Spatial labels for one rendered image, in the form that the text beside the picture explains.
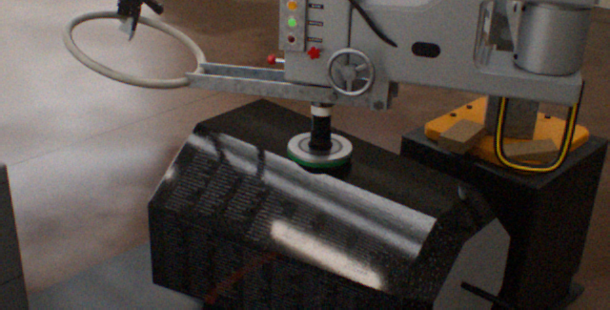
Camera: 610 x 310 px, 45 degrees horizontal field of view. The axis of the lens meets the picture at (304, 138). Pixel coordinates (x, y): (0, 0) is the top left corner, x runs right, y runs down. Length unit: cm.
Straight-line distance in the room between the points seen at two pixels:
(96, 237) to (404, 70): 198
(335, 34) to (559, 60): 63
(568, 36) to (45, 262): 244
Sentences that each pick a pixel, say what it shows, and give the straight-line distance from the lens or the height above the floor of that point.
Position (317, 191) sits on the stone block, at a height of 80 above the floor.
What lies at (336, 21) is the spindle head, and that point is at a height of 135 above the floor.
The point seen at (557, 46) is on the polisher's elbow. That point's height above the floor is 135.
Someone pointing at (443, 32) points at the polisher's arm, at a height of 136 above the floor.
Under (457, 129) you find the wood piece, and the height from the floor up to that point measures 83.
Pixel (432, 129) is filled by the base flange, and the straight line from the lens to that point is 292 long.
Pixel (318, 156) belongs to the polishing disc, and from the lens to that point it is 237.
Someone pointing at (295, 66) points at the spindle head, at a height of 120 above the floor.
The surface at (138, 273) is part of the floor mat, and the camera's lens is 337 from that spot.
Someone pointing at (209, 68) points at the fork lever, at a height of 109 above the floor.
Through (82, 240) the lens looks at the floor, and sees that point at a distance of 366.
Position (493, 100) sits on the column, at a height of 92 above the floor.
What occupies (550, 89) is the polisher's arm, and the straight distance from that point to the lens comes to 216.
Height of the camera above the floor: 196
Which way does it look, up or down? 25 degrees down
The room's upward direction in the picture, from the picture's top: 2 degrees clockwise
